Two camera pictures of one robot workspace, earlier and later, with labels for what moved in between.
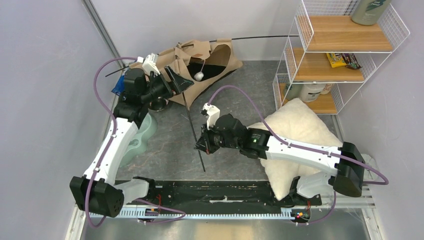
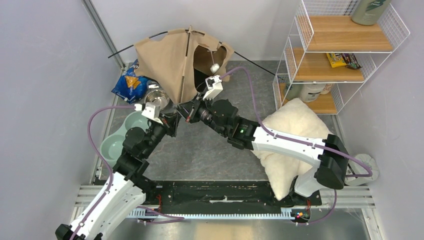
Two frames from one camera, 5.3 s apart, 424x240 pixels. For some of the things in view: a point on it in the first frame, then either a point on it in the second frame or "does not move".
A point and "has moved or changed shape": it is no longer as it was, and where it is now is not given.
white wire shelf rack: (328, 54) does not move
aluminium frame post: (101, 25) does not move
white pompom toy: (198, 76) -> (214, 68)
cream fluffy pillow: (295, 119) does not move
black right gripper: (204, 142) -> (189, 109)
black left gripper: (178, 84) -> (171, 122)
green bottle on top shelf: (368, 12) does not move
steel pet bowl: (158, 104) does not move
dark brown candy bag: (351, 61) does not move
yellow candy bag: (336, 59) does not move
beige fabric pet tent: (201, 62) has moved or changed shape
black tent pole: (223, 40) -> (201, 33)
